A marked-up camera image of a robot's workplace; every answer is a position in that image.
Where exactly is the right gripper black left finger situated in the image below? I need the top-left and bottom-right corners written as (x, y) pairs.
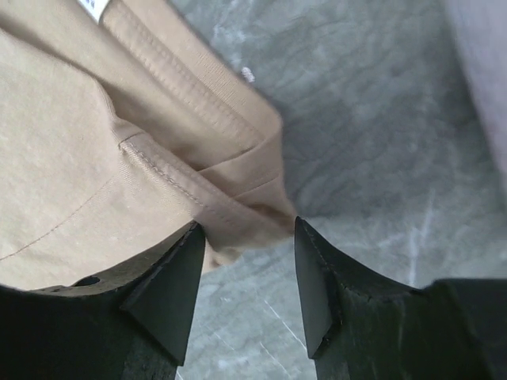
top-left (1, 222), bottom-right (205, 379)

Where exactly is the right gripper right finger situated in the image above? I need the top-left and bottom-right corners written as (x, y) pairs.
top-left (294, 218), bottom-right (506, 379)

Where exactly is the tan t-shirt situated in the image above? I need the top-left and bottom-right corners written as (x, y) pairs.
top-left (1, 1), bottom-right (295, 290)

